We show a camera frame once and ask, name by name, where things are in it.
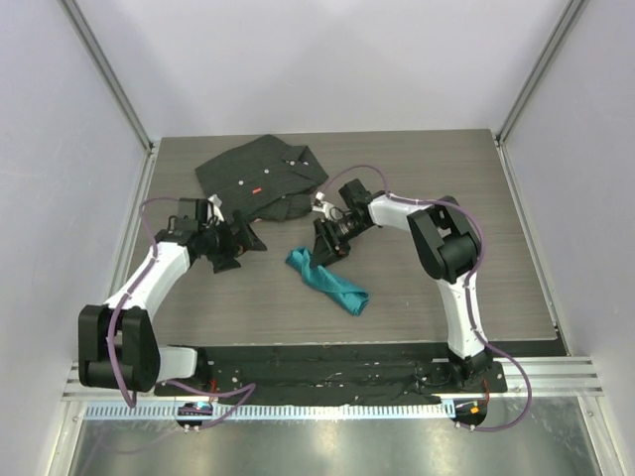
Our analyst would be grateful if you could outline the dark pinstriped shirt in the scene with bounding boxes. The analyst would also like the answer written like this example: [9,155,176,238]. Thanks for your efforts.
[195,135,328,222]

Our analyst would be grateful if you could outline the teal satin napkin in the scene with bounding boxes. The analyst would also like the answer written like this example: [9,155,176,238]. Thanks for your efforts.
[285,247,370,316]

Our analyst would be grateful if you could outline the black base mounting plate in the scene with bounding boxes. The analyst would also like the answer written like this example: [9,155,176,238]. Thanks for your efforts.
[155,343,508,407]

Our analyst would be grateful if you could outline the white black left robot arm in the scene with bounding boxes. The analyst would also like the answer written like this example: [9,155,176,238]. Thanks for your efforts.
[77,197,266,405]

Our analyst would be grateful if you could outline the aluminium frame post left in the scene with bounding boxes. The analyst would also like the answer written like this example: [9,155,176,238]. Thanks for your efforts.
[57,0,155,153]

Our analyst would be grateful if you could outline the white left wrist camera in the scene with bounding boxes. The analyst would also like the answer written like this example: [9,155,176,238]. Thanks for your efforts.
[207,194,225,223]

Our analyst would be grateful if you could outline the aluminium frame rail right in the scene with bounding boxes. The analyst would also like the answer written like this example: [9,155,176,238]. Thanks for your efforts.
[495,0,591,145]

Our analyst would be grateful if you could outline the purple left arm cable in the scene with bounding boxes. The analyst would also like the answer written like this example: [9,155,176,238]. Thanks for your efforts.
[106,196,257,432]

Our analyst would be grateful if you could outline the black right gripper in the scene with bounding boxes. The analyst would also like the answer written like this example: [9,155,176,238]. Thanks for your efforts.
[312,214,370,269]

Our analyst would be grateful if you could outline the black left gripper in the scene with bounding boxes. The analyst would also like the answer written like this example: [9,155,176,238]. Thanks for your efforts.
[198,210,265,274]

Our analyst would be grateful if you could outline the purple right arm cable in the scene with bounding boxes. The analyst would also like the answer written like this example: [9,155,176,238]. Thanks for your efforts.
[316,165,535,433]

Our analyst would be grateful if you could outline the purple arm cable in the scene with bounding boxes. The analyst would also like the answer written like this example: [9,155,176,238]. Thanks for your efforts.
[316,165,535,433]
[106,196,257,432]

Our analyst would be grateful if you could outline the white slotted cable duct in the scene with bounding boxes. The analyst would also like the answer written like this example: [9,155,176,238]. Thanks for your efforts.
[84,400,455,421]

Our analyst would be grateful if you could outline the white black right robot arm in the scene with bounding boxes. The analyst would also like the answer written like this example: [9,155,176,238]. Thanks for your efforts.
[310,179,493,392]

